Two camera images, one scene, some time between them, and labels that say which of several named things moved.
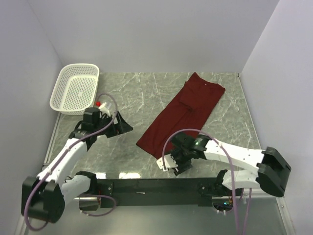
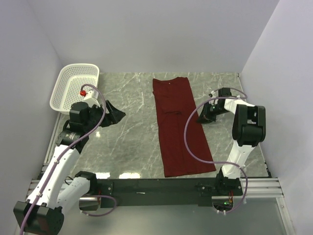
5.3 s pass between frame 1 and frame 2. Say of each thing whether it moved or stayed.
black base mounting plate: stayed
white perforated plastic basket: stayed
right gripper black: moved
